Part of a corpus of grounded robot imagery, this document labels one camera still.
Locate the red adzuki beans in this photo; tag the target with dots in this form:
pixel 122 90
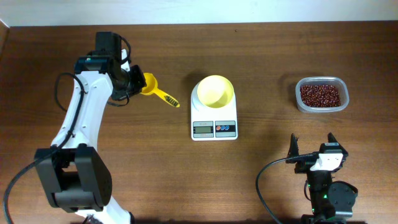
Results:
pixel 320 96

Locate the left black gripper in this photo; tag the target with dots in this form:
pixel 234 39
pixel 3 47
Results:
pixel 138 72

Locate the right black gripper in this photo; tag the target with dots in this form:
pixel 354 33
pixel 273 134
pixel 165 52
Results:
pixel 301 167

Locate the clear plastic food container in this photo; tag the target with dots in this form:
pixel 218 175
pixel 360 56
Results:
pixel 339 83

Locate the white digital kitchen scale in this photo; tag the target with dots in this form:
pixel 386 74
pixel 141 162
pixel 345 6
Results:
pixel 213 124

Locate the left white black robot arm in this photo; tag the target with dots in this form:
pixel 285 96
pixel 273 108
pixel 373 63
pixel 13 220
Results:
pixel 72 174

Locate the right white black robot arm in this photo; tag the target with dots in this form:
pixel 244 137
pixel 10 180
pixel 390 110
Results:
pixel 331 201

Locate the yellow plastic measuring scoop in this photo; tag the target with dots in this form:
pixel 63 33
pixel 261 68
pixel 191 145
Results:
pixel 151 88

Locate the pale yellow plastic bowl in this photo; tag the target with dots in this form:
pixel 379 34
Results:
pixel 215 91

